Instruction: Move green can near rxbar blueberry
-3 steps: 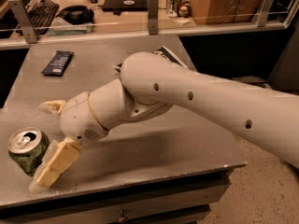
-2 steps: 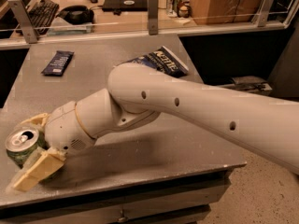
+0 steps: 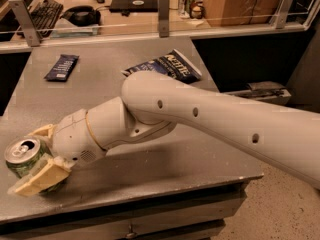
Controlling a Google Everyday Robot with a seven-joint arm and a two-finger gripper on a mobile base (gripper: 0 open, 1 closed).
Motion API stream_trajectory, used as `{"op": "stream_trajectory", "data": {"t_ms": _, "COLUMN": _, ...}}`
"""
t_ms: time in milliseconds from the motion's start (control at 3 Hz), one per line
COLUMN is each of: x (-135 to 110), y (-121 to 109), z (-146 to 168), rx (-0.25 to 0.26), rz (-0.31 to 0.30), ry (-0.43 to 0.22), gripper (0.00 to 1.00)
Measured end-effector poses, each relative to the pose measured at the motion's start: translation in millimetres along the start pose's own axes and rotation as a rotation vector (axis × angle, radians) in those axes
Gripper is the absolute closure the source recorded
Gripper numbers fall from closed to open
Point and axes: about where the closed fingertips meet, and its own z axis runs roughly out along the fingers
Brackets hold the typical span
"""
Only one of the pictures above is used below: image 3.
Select right metal bracket post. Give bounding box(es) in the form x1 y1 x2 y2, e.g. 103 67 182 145
272 0 293 29

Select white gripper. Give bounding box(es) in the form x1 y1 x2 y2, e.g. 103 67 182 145
8 109 106 197

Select metal drawer rail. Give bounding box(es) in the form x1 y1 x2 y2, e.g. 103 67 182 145
229 81 291 105

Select cans on back desk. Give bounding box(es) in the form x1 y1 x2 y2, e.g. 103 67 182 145
178 0 195 18

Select drawer with metal handle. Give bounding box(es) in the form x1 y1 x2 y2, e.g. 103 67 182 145
0 197 244 240

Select crushed green soda can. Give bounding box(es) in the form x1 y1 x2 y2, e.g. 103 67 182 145
4 136 63 192

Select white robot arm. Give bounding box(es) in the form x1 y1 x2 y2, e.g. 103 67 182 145
5 71 320 196

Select blue kettle chips bag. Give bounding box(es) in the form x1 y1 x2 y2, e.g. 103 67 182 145
121 49 202 84

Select brown cardboard box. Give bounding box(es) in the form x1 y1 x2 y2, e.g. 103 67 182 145
203 0 280 27

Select small round brown object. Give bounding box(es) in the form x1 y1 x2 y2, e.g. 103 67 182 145
190 6 203 19

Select left metal bracket post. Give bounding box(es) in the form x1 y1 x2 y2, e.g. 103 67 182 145
9 0 41 47

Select black keyboard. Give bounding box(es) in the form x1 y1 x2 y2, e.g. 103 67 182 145
28 0 63 37

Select metal bracket post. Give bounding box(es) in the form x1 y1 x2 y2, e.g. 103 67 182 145
272 0 293 29
9 0 41 47
158 0 170 38

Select blue rxbar blueberry wrapper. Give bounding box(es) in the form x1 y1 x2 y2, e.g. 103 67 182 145
44 54 79 82

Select black laptop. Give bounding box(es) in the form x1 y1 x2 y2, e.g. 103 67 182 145
109 0 158 12

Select black headphones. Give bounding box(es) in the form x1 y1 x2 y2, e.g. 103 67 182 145
62 6 101 27

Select middle metal bracket post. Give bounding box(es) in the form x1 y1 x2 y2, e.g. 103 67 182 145
158 0 170 38

